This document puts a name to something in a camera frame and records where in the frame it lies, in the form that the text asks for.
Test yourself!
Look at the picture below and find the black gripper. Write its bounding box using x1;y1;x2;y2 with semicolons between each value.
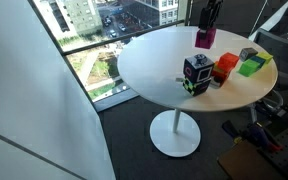
199;0;223;33

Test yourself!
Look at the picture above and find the pink plastic block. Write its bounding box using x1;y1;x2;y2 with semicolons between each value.
195;28;216;49

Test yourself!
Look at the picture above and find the grey plastic block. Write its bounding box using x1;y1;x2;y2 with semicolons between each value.
239;47;257;61

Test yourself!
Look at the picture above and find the orange plastic block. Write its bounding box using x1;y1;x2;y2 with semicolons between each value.
218;52;239;71

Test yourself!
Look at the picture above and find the blue white paper cube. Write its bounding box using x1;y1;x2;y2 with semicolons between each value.
183;54;214;83

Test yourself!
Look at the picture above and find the green plastic block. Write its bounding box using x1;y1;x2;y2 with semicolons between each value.
238;59;259;77

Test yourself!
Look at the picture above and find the teal plastic block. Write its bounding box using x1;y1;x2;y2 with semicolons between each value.
250;56;265;68

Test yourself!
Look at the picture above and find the yellow-green plastic block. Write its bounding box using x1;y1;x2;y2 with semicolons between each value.
257;52;273;64

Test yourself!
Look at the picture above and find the white round table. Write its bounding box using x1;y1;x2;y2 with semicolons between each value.
118;26;278;157

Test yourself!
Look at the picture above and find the grey office chair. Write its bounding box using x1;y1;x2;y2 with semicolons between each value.
254;29;288;91

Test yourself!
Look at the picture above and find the black equipment cart with clamps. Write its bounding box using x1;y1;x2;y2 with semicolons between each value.
217;101;288;180

